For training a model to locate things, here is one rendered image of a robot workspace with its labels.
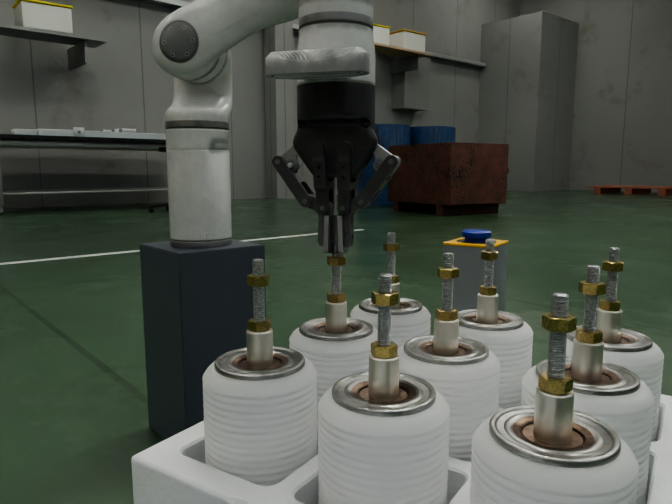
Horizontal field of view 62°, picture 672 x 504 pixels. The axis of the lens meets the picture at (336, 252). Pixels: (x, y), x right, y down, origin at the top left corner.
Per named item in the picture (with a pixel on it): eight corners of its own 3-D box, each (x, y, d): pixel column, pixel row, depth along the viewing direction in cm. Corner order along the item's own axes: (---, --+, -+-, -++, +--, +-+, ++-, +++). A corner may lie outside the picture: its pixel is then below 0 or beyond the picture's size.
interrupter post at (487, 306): (473, 320, 62) (474, 291, 62) (495, 321, 62) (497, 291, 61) (477, 326, 60) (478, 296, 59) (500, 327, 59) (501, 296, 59)
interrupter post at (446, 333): (429, 356, 50) (430, 320, 50) (435, 348, 52) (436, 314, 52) (456, 359, 49) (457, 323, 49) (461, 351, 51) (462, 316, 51)
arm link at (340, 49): (261, 77, 48) (259, 0, 47) (303, 93, 58) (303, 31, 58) (365, 72, 45) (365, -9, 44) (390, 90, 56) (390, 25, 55)
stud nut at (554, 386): (571, 386, 35) (572, 373, 35) (573, 396, 33) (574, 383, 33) (537, 382, 35) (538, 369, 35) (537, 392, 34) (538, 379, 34)
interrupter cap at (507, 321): (447, 314, 65) (447, 308, 65) (514, 315, 64) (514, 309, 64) (456, 333, 57) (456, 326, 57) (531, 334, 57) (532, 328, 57)
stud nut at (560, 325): (575, 326, 34) (576, 313, 34) (577, 334, 33) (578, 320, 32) (541, 323, 35) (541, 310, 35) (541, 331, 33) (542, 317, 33)
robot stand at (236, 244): (148, 426, 91) (138, 243, 87) (224, 403, 100) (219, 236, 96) (187, 460, 81) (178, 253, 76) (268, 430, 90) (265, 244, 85)
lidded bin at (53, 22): (64, 41, 590) (62, 14, 586) (75, 34, 559) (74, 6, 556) (12, 34, 559) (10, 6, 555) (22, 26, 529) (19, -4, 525)
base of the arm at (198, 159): (160, 243, 86) (154, 130, 84) (214, 238, 92) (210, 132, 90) (187, 250, 79) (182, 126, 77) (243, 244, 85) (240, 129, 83)
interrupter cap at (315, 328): (386, 338, 55) (386, 331, 55) (315, 348, 53) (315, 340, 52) (353, 319, 62) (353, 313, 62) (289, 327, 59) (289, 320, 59)
